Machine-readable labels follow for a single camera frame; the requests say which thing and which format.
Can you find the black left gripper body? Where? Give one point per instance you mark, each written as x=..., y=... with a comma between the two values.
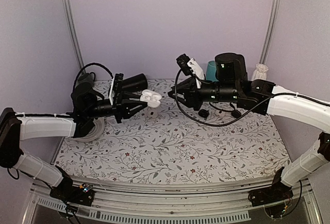
x=117, y=105

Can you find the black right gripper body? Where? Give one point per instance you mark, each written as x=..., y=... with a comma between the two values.
x=196, y=102

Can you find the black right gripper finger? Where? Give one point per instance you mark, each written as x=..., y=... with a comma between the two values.
x=180, y=98
x=185, y=85

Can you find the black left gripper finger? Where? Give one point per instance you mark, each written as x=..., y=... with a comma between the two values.
x=129, y=95
x=132, y=109

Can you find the white earbuds charging case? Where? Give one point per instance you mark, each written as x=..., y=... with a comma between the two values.
x=151, y=98

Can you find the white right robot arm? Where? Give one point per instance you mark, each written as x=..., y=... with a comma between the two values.
x=261, y=97

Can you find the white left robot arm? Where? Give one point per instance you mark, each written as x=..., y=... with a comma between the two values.
x=88, y=105

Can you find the small beige earbuds case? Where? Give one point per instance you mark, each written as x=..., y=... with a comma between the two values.
x=152, y=114

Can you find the black cylinder speaker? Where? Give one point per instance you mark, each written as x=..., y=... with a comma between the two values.
x=135, y=83

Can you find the small black round object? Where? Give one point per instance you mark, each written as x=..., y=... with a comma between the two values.
x=203, y=113

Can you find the grey spiral pattern plate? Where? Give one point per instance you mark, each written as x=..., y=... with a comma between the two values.
x=96, y=131

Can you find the teal vase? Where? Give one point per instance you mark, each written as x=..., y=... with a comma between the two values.
x=211, y=71

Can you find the grey round object corner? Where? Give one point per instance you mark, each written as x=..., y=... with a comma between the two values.
x=87, y=77

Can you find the floral table mat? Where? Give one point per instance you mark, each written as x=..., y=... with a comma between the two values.
x=146, y=150

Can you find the white ribbed vase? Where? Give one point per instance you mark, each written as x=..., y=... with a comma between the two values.
x=260, y=72

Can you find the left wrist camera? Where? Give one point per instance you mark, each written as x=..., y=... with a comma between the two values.
x=118, y=81

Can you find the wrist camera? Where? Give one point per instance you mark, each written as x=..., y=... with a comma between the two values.
x=118, y=81
x=186, y=65

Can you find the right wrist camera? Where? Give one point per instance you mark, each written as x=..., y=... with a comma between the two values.
x=186, y=65

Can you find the aluminium front rail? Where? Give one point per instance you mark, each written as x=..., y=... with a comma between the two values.
x=224, y=202

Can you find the left aluminium post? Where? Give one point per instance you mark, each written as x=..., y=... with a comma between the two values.
x=72, y=30

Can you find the aluminium post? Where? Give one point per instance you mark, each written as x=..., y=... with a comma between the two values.
x=72, y=30
x=270, y=29

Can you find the right aluminium post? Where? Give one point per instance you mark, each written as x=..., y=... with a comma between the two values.
x=270, y=29

